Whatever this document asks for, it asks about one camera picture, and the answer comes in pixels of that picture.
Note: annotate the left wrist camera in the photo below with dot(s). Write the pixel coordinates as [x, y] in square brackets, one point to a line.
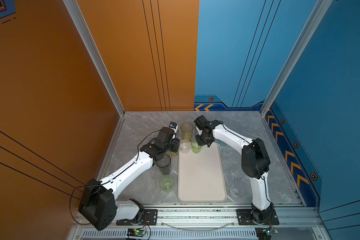
[174, 126]

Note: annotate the small clear faceted glass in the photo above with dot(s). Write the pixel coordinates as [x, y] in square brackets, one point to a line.
[185, 146]

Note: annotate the left green circuit board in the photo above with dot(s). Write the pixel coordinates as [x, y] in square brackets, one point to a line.
[136, 234]

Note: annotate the small green faceted glass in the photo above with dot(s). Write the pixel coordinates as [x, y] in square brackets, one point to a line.
[195, 147]

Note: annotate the clear stemmed glass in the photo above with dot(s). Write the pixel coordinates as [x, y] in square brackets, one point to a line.
[235, 174]

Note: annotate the green circuit board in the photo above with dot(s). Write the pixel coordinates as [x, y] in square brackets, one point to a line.
[136, 234]
[266, 233]

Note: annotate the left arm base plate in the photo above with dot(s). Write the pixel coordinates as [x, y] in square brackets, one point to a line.
[148, 216]

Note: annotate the light green dotted cup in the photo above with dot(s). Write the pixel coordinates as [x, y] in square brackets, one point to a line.
[166, 183]

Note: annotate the aluminium corner post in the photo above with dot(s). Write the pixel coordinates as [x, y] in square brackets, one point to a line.
[89, 42]
[307, 32]

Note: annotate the left aluminium corner post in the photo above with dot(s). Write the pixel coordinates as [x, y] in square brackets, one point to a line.
[89, 42]

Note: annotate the teal textured tumbler left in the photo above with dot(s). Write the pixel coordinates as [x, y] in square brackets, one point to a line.
[222, 144]

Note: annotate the yellow tumbler near tray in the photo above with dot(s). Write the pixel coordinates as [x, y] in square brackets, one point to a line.
[172, 154]

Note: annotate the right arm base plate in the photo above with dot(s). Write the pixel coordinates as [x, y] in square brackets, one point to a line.
[257, 217]

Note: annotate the aluminium front rail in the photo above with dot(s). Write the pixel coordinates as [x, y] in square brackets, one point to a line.
[211, 222]

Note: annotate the dark smoky tumbler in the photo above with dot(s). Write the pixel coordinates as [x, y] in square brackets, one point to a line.
[164, 165]

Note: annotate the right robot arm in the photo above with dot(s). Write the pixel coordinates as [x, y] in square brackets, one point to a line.
[255, 163]

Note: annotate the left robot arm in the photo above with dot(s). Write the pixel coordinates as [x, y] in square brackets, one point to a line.
[99, 203]

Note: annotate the right aluminium corner post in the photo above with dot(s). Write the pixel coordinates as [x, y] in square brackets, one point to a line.
[307, 32]

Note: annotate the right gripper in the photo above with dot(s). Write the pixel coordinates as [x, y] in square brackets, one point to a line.
[199, 142]

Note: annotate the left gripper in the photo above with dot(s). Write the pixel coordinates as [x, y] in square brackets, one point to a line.
[176, 142]

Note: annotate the right green circuit board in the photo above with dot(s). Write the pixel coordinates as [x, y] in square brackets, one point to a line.
[266, 233]

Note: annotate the clear plastic cup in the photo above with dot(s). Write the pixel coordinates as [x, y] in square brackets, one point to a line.
[238, 189]

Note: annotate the white rectangular tray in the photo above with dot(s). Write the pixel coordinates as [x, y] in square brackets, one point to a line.
[201, 177]

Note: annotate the amber tall tumbler back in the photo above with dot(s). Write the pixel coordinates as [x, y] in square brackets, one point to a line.
[187, 131]

